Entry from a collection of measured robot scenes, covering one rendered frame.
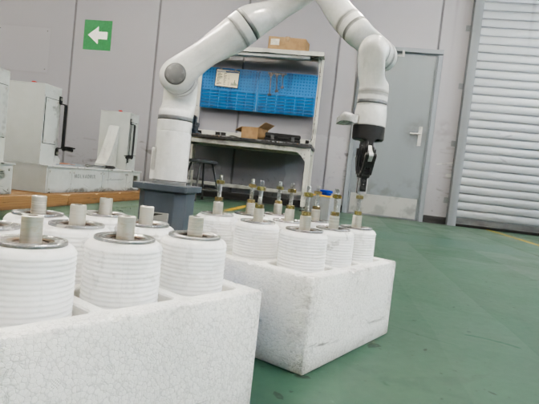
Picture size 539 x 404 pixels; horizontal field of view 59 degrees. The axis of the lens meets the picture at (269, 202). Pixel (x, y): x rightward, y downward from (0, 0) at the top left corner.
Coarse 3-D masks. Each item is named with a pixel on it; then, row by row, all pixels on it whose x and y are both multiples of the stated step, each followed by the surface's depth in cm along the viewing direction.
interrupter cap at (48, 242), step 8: (0, 240) 50; (8, 240) 50; (16, 240) 52; (48, 240) 53; (56, 240) 53; (64, 240) 53; (24, 248) 48; (32, 248) 48; (40, 248) 49; (48, 248) 49
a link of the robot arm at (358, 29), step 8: (352, 24) 112; (360, 24) 112; (368, 24) 113; (344, 32) 114; (352, 32) 112; (360, 32) 112; (368, 32) 114; (376, 32) 114; (344, 40) 117; (352, 40) 114; (360, 40) 114; (392, 48) 110; (392, 56) 111; (392, 64) 113
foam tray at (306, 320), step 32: (256, 288) 92; (288, 288) 88; (320, 288) 87; (352, 288) 98; (384, 288) 112; (288, 320) 88; (320, 320) 89; (352, 320) 100; (384, 320) 115; (256, 352) 92; (288, 352) 88; (320, 352) 90
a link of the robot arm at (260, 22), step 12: (276, 0) 127; (288, 0) 127; (300, 0) 126; (312, 0) 127; (240, 12) 122; (252, 12) 122; (264, 12) 123; (276, 12) 125; (288, 12) 126; (252, 24) 122; (264, 24) 124; (276, 24) 126
